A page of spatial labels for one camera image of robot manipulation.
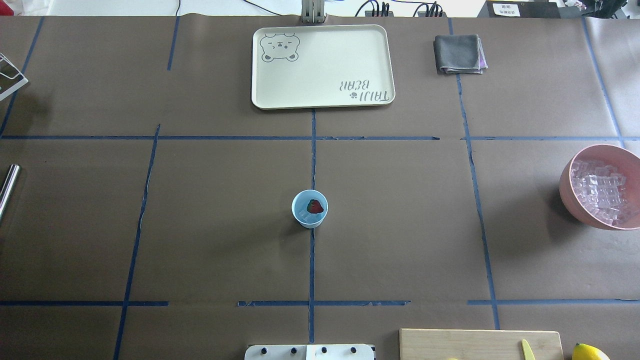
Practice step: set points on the red strawberry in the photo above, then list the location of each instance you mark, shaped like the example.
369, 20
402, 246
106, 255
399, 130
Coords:
314, 206

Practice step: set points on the clear ice cube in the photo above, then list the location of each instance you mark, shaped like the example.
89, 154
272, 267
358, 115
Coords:
304, 216

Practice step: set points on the metal muddler with black tip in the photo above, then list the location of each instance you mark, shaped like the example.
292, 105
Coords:
8, 187

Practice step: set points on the light blue cup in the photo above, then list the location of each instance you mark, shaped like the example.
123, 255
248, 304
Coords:
300, 201

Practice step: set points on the pile of clear ice cubes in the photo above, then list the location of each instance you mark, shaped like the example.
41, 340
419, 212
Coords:
601, 189

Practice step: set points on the white cup rack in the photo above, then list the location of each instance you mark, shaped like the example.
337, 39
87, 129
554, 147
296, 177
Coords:
11, 78

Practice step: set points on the cream bear tray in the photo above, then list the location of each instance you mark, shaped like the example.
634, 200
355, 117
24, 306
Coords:
324, 66

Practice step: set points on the orange power strip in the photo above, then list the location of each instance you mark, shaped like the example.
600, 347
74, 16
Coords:
401, 9

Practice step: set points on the folded grey cloth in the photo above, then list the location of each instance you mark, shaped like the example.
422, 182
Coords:
460, 54

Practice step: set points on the wooden cutting board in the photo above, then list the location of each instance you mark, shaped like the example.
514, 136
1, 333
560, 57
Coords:
476, 344

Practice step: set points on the black box device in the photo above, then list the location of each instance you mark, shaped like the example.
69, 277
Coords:
519, 9

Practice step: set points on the yellow-green plastic knife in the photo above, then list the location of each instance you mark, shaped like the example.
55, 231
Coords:
527, 351

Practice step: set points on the pink bowl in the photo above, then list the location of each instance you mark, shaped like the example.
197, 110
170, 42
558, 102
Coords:
626, 162

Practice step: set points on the yellow lemon left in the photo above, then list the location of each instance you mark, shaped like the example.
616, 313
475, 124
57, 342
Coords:
582, 351

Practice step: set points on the aluminium frame post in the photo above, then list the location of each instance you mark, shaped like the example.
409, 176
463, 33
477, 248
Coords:
313, 11

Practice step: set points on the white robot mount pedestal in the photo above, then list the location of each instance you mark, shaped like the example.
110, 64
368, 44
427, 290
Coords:
340, 351

